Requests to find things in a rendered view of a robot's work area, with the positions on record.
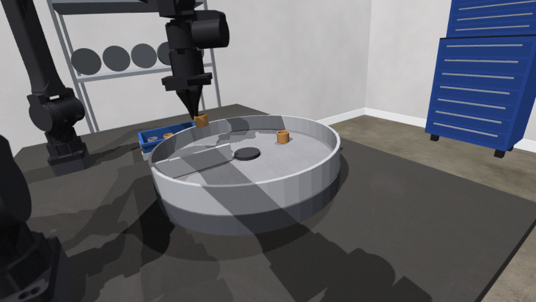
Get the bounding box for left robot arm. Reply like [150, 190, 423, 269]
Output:
[1, 0, 229, 166]

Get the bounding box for blue tray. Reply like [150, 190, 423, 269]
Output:
[138, 121, 195, 153]

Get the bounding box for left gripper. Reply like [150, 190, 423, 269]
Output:
[161, 48, 212, 120]

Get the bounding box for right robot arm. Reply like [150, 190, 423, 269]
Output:
[0, 135, 62, 302]

